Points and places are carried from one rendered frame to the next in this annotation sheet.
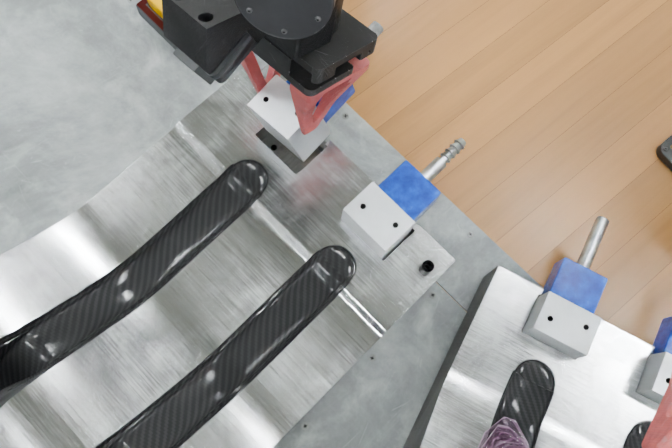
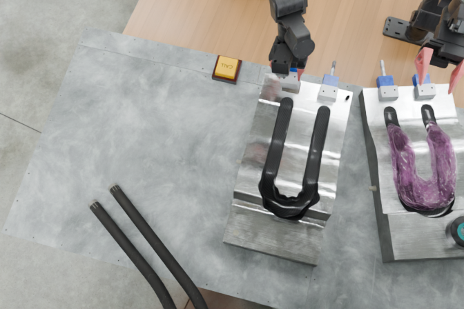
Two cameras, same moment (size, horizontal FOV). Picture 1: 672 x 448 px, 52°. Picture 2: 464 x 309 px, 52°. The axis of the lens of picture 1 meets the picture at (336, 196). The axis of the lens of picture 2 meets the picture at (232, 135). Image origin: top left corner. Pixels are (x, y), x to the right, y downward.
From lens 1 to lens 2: 83 cm
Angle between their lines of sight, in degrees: 6
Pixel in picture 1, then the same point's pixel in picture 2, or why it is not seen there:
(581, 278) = (385, 78)
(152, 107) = (235, 103)
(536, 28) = (327, 17)
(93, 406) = (294, 173)
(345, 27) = not seen: hidden behind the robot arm
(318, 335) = (331, 130)
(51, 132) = (213, 127)
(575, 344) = (394, 95)
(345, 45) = not seen: hidden behind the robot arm
